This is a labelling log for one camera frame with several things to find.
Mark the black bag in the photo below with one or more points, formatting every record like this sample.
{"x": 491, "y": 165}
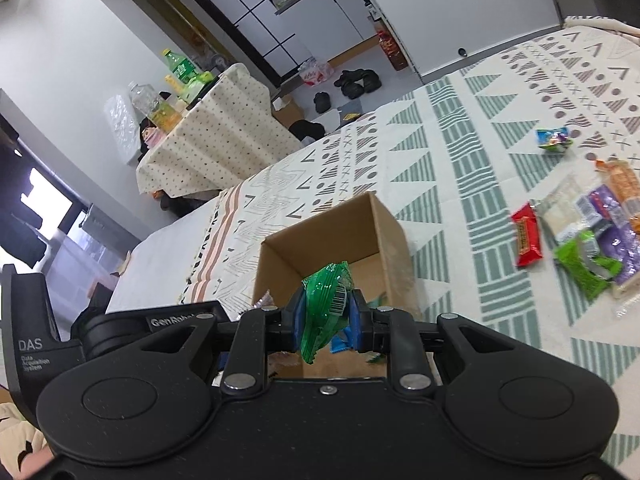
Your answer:
{"x": 307, "y": 130}

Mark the patterned cream green blanket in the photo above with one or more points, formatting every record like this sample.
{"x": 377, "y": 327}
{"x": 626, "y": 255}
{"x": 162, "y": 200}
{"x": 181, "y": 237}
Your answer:
{"x": 450, "y": 160}

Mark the red snack packet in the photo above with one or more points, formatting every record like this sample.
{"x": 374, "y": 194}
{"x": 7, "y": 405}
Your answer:
{"x": 527, "y": 235}

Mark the green drink bottle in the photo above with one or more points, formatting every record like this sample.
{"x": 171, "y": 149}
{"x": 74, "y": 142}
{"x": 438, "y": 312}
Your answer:
{"x": 180, "y": 66}

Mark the bubble wrap pack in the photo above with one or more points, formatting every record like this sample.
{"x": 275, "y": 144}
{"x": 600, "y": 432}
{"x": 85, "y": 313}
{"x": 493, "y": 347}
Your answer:
{"x": 121, "y": 125}

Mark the small floor cardboard box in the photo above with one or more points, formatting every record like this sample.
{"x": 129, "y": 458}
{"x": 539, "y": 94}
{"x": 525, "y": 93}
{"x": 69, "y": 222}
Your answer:
{"x": 287, "y": 112}

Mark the light green pouch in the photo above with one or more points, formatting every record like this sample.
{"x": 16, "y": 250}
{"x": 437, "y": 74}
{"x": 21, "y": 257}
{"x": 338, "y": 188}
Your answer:
{"x": 197, "y": 85}

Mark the orange snack packet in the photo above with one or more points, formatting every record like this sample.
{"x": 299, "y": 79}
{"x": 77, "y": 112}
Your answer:
{"x": 622, "y": 180}

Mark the crumpled green snack packet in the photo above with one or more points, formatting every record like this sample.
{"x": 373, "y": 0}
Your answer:
{"x": 582, "y": 265}

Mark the blue snack packet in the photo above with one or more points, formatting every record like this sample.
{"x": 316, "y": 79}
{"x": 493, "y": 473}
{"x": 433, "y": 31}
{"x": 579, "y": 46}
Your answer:
{"x": 342, "y": 342}

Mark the single black shoe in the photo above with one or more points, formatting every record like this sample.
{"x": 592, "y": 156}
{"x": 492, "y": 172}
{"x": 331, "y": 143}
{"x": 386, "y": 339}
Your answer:
{"x": 322, "y": 101}

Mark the pink white plastic bag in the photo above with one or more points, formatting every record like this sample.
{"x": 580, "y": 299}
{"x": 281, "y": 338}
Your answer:
{"x": 315, "y": 72}

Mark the table with dotted tablecloth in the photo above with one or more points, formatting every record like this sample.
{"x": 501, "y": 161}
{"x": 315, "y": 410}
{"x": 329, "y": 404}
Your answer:
{"x": 220, "y": 130}

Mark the white cabinet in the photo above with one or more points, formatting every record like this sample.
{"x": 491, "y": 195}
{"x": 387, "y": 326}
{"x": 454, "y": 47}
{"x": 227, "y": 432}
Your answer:
{"x": 345, "y": 20}

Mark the white flat box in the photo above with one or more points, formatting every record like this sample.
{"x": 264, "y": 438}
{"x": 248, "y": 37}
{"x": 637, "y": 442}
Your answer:
{"x": 340, "y": 117}

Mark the clear cracker packet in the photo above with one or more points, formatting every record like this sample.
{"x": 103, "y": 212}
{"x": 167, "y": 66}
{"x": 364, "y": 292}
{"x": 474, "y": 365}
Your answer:
{"x": 562, "y": 207}

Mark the silvery snack packet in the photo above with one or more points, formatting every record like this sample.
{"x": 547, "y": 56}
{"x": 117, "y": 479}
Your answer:
{"x": 264, "y": 301}

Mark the purple snack packet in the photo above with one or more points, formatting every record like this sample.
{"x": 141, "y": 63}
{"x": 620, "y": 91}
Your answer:
{"x": 620, "y": 245}

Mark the green snack packet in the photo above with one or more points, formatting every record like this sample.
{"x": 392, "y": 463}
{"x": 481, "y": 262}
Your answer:
{"x": 325, "y": 295}
{"x": 582, "y": 265}

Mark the white bed sheet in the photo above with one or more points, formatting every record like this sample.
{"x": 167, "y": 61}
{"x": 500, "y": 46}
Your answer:
{"x": 165, "y": 260}

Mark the small colourful blue packet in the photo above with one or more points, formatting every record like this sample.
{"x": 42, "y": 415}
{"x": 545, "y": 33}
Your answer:
{"x": 554, "y": 140}

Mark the black framed glass door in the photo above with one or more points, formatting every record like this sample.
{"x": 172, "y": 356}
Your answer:
{"x": 235, "y": 15}

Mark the pair of black shoes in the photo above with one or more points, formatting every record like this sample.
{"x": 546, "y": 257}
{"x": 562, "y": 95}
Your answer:
{"x": 357, "y": 82}

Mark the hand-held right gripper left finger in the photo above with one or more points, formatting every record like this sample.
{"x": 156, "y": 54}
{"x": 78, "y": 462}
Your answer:
{"x": 296, "y": 322}

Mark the red orange package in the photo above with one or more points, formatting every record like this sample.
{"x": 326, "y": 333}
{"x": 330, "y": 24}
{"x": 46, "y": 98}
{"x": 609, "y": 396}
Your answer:
{"x": 392, "y": 50}

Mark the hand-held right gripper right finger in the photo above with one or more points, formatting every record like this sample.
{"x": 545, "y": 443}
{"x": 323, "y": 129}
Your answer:
{"x": 355, "y": 322}

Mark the clear white snack packet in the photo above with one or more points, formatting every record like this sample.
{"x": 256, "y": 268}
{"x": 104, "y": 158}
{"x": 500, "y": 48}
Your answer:
{"x": 627, "y": 297}

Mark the brown cardboard box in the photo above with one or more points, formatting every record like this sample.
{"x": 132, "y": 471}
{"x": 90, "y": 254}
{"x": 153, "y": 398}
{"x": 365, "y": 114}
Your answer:
{"x": 320, "y": 230}

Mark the bright window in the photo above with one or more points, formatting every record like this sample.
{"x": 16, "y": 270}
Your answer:
{"x": 47, "y": 200}

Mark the clear bottle with yellow liquid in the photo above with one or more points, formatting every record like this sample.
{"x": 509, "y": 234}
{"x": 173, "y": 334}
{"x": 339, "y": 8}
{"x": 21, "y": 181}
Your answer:
{"x": 152, "y": 105}

